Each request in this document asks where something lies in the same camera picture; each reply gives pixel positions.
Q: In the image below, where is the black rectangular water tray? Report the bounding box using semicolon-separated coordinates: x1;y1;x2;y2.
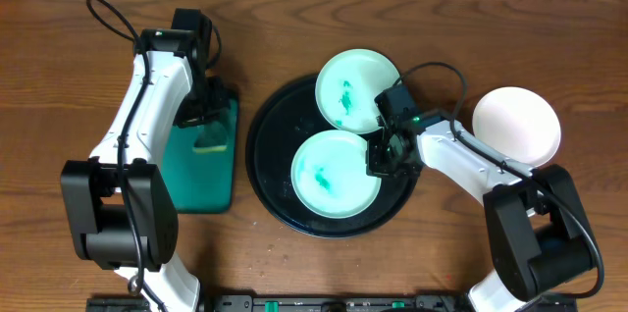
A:
160;90;239;214

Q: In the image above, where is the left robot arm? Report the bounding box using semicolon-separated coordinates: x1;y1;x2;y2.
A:
60;27;238;311

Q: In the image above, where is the green yellow sponge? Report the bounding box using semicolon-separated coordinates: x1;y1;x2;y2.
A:
192;121;228;154

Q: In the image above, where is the round black serving tray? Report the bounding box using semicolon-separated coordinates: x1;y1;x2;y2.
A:
245;75;416;238

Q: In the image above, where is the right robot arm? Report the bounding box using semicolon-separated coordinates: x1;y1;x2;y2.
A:
366;114;604;311

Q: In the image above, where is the mint green plate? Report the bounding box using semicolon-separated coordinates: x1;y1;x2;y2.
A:
315;49;400;134
290;130;382;219

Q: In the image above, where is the white plate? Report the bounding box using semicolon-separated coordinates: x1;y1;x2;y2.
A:
472;86;561;167

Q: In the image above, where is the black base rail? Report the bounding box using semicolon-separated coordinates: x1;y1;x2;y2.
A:
85;293;477;312

